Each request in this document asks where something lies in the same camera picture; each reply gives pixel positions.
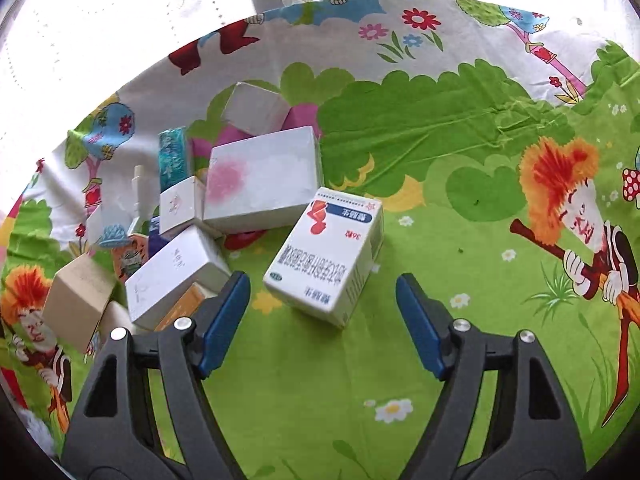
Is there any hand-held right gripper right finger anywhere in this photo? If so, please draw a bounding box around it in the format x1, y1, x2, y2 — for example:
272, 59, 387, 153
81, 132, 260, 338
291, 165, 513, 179
395, 273, 587, 480

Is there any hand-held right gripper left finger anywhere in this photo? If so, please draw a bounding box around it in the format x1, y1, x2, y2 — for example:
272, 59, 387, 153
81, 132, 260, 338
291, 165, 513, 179
60, 271, 251, 480

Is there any long white box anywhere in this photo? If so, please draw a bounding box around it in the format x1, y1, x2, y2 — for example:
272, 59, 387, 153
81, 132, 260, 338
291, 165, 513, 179
124, 224, 232, 330

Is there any white medicine box red print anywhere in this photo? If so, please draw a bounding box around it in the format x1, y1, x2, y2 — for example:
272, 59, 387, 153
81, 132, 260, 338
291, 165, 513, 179
263, 187, 385, 330

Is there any white box with pink blotch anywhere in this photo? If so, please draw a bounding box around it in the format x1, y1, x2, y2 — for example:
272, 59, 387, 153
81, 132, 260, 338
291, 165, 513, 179
202, 126, 325, 235

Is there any dark blue box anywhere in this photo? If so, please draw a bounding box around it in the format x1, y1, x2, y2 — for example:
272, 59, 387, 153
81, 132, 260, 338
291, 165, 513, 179
147, 216, 177, 267

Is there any beige box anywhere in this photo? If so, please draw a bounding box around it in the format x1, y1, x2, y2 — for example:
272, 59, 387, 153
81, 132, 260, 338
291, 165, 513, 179
94, 301, 147, 357

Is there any illustrated orange box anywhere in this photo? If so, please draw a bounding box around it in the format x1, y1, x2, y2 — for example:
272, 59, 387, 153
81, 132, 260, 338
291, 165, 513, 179
110, 233, 151, 281

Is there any white cube box pink print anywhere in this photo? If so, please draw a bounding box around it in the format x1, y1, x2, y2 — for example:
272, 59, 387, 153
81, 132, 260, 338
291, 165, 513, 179
158, 175, 207, 239

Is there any white box with blue print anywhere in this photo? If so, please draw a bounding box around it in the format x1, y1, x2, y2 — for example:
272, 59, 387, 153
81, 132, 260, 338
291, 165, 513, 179
87, 204, 134, 249

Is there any white bottle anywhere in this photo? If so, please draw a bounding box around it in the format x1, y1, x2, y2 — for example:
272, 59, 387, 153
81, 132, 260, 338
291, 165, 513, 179
130, 164, 151, 222

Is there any tan cardboard box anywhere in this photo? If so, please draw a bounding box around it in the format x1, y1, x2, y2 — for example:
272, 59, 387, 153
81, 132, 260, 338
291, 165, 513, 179
41, 253, 119, 356

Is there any teal patterned box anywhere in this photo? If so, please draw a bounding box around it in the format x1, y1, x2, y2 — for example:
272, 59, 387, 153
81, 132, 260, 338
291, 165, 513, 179
157, 126, 194, 194

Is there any printed cartoon bedsheet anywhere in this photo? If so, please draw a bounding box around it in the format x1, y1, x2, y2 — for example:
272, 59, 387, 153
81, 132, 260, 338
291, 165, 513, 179
0, 0, 640, 480

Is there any small plain white box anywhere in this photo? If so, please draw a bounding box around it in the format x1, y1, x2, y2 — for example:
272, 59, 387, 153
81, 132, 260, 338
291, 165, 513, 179
222, 81, 293, 137

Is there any white lace curtain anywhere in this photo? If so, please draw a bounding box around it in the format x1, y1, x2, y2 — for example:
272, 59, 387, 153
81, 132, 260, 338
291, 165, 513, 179
0, 0, 640, 216

